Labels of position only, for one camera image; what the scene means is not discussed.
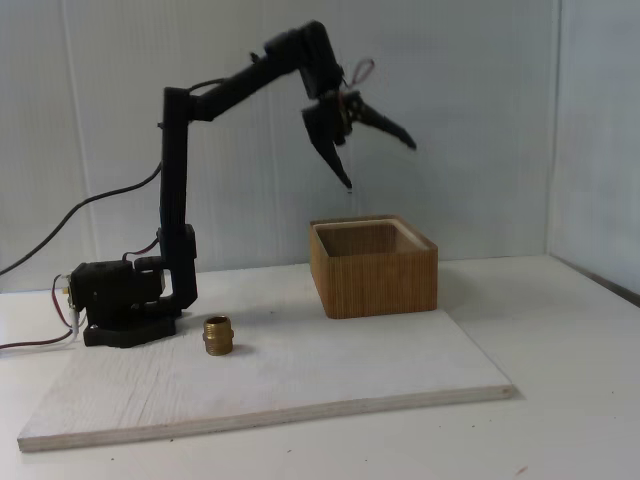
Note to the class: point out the wooden slatted box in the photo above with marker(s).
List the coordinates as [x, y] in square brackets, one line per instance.
[380, 285]

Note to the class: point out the brass threaded pipe nipple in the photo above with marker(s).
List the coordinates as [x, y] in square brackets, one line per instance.
[218, 337]

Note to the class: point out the white painted plywood board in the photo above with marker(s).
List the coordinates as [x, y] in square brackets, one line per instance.
[250, 390]

